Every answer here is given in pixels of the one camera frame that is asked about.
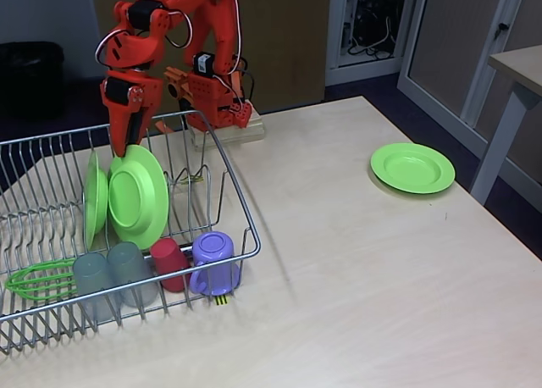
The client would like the white office cupboard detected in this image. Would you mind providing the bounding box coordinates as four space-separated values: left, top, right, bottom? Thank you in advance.
324 0 542 202

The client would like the purple plastic mug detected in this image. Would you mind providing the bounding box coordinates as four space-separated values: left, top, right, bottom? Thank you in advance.
189 232 242 297

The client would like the black electronics with cables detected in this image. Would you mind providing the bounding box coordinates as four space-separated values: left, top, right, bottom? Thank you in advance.
350 0 401 61

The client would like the beige side table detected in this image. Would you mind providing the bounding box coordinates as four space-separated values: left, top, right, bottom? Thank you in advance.
468 44 542 206

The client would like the translucent grey plastic cup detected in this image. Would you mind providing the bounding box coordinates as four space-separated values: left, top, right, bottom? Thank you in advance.
71 252 119 322
106 241 158 308

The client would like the wooden base block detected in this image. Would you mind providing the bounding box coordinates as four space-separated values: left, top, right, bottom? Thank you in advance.
188 108 267 152

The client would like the green whisk with metal handle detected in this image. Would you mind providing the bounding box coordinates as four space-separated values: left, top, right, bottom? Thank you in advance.
5 258 80 301

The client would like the red plastic cup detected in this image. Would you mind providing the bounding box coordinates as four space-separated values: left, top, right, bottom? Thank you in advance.
150 238 191 293

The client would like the orange table clamp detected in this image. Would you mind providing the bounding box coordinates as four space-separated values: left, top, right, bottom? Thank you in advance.
154 65 200 135

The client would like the metal wire dish rack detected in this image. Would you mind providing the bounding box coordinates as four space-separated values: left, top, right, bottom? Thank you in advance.
0 108 262 356

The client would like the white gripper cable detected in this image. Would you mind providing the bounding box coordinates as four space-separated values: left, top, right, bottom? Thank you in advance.
94 27 129 67

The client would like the green plastic plate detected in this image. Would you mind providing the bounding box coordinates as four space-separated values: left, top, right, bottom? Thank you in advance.
108 144 170 250
370 142 456 194
83 149 109 250

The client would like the brown pin board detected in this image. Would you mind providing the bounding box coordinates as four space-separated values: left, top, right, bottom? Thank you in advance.
90 0 332 114

